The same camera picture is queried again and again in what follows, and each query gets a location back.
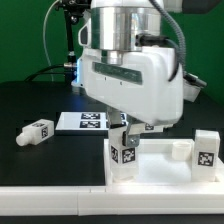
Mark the black camera stand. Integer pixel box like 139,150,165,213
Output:
56,0,92,83

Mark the white marker base plate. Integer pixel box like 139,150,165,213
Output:
55,111,129,132

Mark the white front obstacle wall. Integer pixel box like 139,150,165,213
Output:
0,184,224,216

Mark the grey cable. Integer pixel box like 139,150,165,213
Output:
42,0,63,83

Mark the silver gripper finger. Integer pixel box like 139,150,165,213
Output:
122,121,144,147
107,108,123,129

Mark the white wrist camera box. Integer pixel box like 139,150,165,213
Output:
183,73,207,102

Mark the white square table top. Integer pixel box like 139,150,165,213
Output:
104,139,224,185

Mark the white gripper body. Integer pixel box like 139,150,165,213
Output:
80,47,183,125

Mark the black cable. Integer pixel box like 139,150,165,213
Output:
23,64,73,83

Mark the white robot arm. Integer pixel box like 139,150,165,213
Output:
77,0,221,147

